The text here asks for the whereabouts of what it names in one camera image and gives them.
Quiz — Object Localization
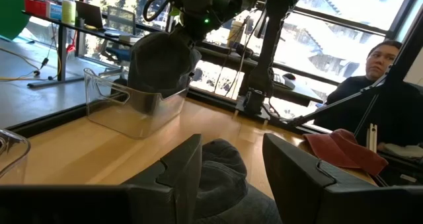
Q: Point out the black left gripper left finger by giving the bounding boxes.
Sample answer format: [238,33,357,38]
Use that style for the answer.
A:
[0,133,203,224]

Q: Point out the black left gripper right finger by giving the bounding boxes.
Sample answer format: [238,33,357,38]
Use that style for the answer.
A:
[262,133,423,224]

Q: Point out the dark grey knit hat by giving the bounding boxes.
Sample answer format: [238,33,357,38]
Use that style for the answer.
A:
[128,31,202,98]
[193,138,284,224]

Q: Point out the red knit hat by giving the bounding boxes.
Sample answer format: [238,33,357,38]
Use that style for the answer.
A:
[302,128,389,177]

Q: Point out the beige cup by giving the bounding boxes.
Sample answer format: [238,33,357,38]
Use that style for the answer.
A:
[227,20,245,48]

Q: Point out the white book stack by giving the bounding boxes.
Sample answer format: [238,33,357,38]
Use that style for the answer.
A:
[118,34,142,44]

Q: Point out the crumpled dark blue cloth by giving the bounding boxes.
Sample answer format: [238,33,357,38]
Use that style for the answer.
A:
[83,67,192,139]

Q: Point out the office chair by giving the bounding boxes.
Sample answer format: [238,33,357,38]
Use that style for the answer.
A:
[100,5,138,65]

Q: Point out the black office desk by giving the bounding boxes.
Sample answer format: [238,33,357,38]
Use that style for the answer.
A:
[194,45,324,108]

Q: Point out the person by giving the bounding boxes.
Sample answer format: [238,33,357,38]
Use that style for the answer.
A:
[313,40,423,147]

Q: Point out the open laptop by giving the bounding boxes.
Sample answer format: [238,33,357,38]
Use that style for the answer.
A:
[75,0,110,32]

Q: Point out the white cloth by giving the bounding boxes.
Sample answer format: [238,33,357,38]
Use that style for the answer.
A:
[377,141,423,159]

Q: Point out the yellow-green cylinder container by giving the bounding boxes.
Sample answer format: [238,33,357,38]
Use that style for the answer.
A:
[61,0,77,25]

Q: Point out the black standing desk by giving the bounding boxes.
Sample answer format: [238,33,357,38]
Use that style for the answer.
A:
[21,11,146,89]

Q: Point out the blue box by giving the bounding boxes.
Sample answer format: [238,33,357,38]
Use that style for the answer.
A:
[48,2,63,21]

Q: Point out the crumpled red cloth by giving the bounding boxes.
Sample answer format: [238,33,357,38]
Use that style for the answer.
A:
[0,128,31,185]

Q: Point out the red box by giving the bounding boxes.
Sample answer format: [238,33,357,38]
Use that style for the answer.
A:
[23,0,49,19]

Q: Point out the green round object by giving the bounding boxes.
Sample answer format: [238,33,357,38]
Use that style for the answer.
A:
[0,0,30,42]

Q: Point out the white metal bracket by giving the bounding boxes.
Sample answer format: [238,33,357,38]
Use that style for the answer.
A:
[365,123,378,153]

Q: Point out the black aluminium frame rail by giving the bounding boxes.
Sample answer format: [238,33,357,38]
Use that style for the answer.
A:
[287,5,423,128]

